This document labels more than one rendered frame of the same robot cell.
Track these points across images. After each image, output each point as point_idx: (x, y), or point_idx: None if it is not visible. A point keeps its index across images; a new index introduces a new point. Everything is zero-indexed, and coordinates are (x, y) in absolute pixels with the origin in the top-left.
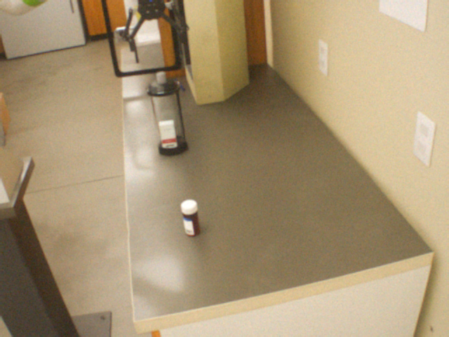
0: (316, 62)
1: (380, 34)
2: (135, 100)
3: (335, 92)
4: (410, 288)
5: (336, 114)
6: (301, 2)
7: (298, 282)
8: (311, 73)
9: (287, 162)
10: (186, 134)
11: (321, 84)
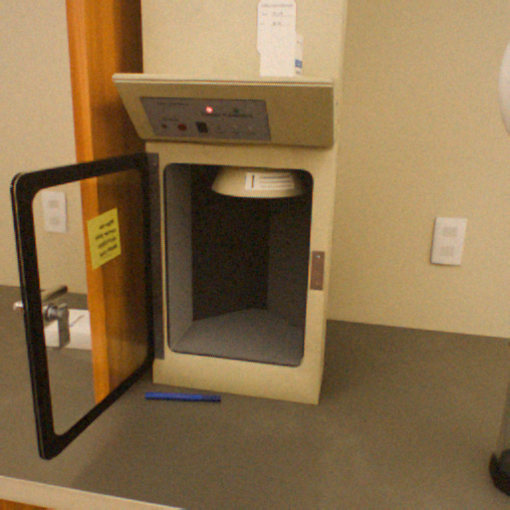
0: (411, 256)
1: None
2: (191, 482)
3: (486, 281)
4: None
5: (486, 311)
6: (359, 173)
7: None
8: (387, 277)
9: None
10: (457, 450)
11: (431, 283)
